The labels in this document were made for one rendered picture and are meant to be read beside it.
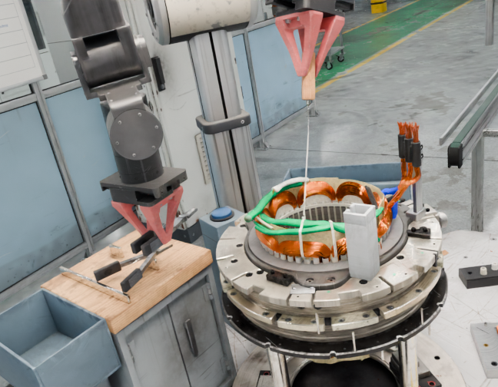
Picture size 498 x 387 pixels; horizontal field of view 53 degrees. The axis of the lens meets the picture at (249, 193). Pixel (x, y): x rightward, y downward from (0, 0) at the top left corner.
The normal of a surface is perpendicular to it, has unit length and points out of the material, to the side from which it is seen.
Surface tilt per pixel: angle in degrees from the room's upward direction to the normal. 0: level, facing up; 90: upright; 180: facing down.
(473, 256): 0
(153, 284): 0
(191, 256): 0
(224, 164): 90
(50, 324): 90
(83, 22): 99
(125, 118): 91
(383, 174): 90
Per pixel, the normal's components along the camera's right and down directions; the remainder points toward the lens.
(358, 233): -0.58, 0.41
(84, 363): 0.76, 0.13
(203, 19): 0.36, 0.72
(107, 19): 0.34, 0.46
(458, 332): -0.17, -0.91
